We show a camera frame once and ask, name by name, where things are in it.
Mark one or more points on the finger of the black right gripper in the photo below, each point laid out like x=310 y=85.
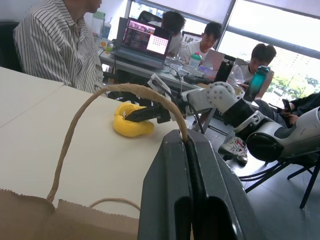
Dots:
x=136 y=120
x=145 y=112

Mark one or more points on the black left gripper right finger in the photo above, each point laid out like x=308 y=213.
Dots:
x=217 y=182

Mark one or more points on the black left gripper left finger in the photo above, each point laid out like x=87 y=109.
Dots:
x=165 y=175

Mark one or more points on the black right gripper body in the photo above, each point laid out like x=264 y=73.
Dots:
x=163 y=113

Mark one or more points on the yellow plush toy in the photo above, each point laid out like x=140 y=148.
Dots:
x=130 y=128

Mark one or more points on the brown paper bag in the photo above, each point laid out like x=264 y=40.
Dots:
x=62 y=220

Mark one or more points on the white red sneaker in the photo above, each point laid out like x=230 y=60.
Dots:
x=235 y=150

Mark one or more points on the grey office desk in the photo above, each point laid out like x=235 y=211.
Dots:
x=140 y=72

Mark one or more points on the shaker bottle with green lid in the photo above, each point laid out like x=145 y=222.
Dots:
x=196 y=61

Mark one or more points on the open black laptop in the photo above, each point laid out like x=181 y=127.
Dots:
x=145 y=42

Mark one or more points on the pink laptop lid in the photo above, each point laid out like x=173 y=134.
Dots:
x=212 y=63

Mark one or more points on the black box on desk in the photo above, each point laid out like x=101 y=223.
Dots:
x=223 y=71

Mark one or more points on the person in white t-shirt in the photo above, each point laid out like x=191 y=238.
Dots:
x=205 y=42

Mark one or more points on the person with dark bushy hair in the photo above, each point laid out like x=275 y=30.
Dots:
x=175 y=27

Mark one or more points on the teal water bottle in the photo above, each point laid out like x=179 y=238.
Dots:
x=257 y=82

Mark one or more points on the black smartphone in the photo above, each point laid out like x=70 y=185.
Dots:
x=287 y=106

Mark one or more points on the person in black-trimmed white shirt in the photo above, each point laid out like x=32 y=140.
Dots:
x=260 y=60

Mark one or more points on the man in striped shirt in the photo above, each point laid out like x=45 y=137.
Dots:
x=55 y=45

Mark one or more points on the person in dark clothes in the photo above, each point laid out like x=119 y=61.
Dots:
x=302 y=105

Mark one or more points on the black office chair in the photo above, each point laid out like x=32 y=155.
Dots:
x=8 y=47

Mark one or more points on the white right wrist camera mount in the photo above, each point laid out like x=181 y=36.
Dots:
x=155 y=80

